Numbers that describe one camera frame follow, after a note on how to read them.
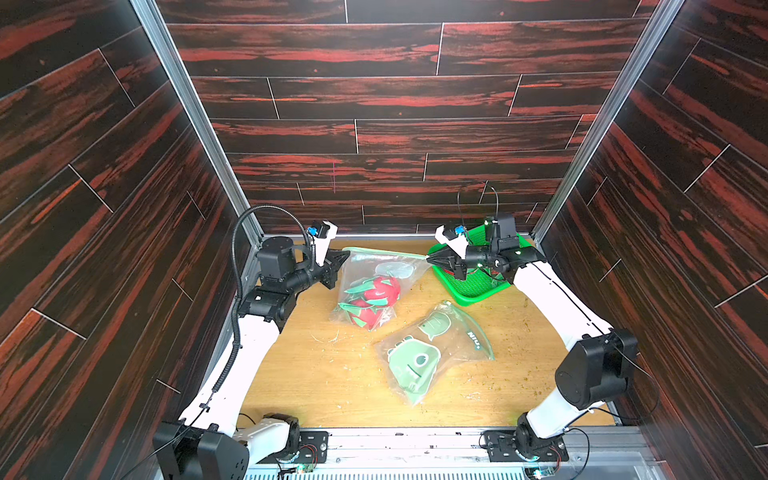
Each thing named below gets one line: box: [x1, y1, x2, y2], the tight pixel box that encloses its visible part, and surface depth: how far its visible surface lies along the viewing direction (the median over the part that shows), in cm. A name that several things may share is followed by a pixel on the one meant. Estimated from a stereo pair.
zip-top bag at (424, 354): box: [374, 301, 495, 405], surface depth 84 cm
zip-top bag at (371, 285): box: [330, 248, 431, 331], surface depth 84 cm
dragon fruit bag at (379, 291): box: [346, 276, 401, 307], surface depth 84 cm
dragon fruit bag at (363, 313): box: [338, 300, 382, 330], surface depth 86 cm
